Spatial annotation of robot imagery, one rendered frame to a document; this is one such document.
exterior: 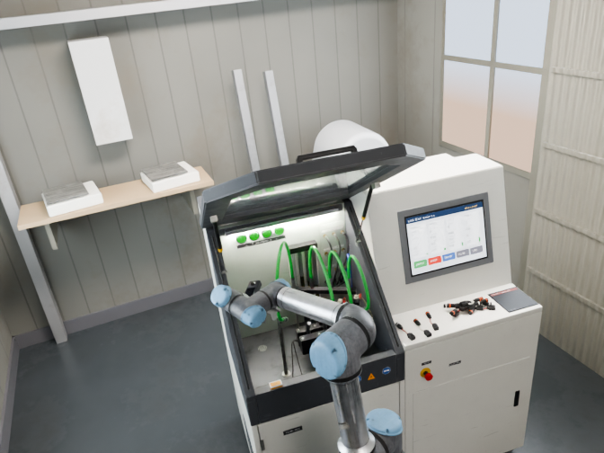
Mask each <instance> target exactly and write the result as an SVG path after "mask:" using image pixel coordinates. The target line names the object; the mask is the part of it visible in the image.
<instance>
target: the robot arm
mask: <svg viewBox="0 0 604 453"><path fill-rule="evenodd" d="M261 286H262V283H261V282H260V281H259V280H254V281H250V282H249V284H248V286H247V289H246V291H245V293H242V292H240V291H238V290H236V289H232V288H230V287H229V286H225V285H218V286H216V287H215V288H214V289H213V290H212V292H211V301H212V303H213V304H214V305H215V306H217V307H221V308H223V309H225V310H226V311H227V312H228V313H230V314H231V315H233V316H235V317H236V318H238V319H239V320H240V321H242V323H244V324H247V325H249V326H250V327H252V328H256V327H259V326H260V325H261V324H262V323H265V324H266V313H267V314H269V315H270V316H271V320H272V321H275V319H276V316H277V313H278V312H280V309H279V307H281V308H284V309H286V310H288V311H291V312H294V313H296V314H299V315H303V316H305V317H308V318H311V319H314V320H316V321H318V322H321V323H324V324H328V325H330V326H331V327H330V328H329V329H328V330H327V331H325V332H324V333H322V334H320V335H319V336H318V337H317V339H316V340H315V341H314V342H313V343H312V345H311V348H310V359H311V362H312V365H313V367H314V368H316V370H315V371H316V372H317V373H318V374H319V375H320V376H321V377H323V378H325V379H326V380H327V381H329V382H330V387H331V390H332V395H333V403H334V408H335V411H336V416H337V421H338V425H339V430H340V434H341V437H340V438H339V440H338V449H339V453H404V452H403V433H402V431H403V426H402V421H401V419H400V417H399V416H398V414H396V413H395V412H393V411H391V410H388V409H385V408H382V409H380V408H378V409H374V410H372V411H370V412H369V413H368V415H367V417H366V415H365V410H364V405H363V400H362V395H361V390H360V381H359V375H360V373H361V371H362V366H361V360H360V356H361V355H362V354H363V353H364V352H365V351H366V350H367V349H368V348H369V347H370V346H371V345H372V343H373V342H374V341H375V338H376V326H375V323H374V320H373V318H372V317H371V315H370V314H369V313H368V312H367V311H366V310H364V309H363V308H361V307H360V306H356V305H354V304H351V303H348V302H346V303H343V304H340V303H337V302H334V301H332V300H329V299H325V298H320V297H318V296H315V295H311V294H308V293H306V292H303V291H300V290H297V289H292V288H291V286H290V285H289V283H288V282H287V281H285V280H284V279H277V280H275V281H273V282H271V283H270V284H269V285H268V286H266V287H264V288H263V289H261V290H260V288H261Z"/></svg>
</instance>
